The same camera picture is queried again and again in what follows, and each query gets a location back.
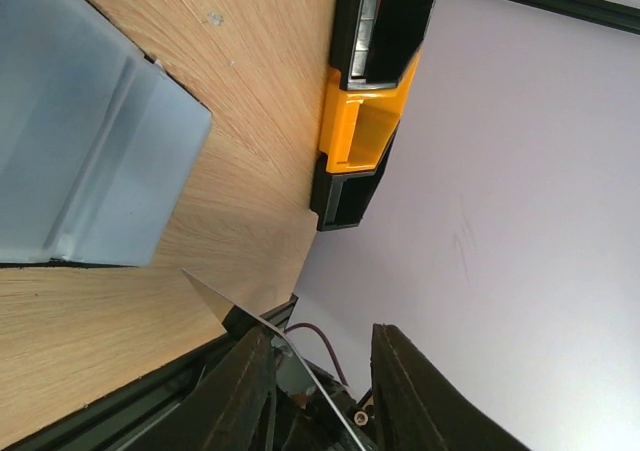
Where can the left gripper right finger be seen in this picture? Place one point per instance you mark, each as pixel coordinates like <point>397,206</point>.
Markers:
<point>417,408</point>

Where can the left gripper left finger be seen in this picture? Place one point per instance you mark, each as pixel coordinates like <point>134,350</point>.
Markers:
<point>223,412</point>

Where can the black leather card holder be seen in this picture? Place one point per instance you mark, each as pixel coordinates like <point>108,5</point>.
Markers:
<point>97,142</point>

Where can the black bin with blue card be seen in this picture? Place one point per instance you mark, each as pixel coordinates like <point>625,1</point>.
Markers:
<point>340,200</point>

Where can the black bin with red card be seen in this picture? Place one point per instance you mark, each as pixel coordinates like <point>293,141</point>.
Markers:
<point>374,41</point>

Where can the yellow bin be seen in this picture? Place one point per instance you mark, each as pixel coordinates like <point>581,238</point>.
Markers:
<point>357,126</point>

